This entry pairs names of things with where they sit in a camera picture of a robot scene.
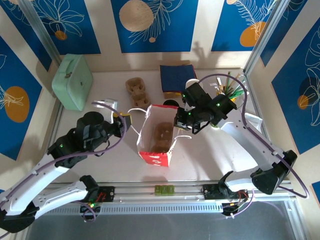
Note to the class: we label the colourful paper napkin stack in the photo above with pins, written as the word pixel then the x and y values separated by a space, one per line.
pixel 176 77

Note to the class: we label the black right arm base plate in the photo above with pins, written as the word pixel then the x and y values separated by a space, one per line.
pixel 210 192

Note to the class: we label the stack of black cup lids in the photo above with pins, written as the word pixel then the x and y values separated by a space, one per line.
pixel 170 102

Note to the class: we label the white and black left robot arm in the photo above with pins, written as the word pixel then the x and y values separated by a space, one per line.
pixel 37 175

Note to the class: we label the stack of pulp cup carriers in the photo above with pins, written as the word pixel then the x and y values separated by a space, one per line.
pixel 136 87

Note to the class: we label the stack of paper cups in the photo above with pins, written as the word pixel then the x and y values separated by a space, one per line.
pixel 192 80

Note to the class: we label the grey metal sheet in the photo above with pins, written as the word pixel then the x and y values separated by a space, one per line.
pixel 162 228

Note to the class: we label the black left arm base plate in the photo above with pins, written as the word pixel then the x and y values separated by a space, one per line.
pixel 110 193

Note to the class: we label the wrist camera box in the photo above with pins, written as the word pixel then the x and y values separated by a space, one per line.
pixel 187 107
pixel 110 103

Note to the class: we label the green paper straw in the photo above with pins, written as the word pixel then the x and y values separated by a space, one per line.
pixel 228 82
pixel 240 93

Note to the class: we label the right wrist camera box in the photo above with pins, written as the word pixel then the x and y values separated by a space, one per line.
pixel 187 107

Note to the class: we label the aluminium frame post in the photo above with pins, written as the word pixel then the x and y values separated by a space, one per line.
pixel 268 27
pixel 40 27

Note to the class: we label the wooden stirrer in white wrapper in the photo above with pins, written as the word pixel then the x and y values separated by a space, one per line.
pixel 219 83
pixel 214 85

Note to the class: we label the red and white paper bag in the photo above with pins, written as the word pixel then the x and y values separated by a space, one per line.
pixel 156 160

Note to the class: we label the small green block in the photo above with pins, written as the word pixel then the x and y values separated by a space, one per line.
pixel 158 189
pixel 164 189
pixel 171 189

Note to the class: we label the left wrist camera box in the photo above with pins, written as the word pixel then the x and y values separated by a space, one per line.
pixel 110 103

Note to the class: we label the mint green carry case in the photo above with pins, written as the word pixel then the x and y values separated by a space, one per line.
pixel 71 82

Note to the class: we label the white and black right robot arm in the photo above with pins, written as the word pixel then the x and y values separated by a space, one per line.
pixel 250 142

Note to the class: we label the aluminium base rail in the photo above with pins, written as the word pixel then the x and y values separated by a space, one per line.
pixel 137 197

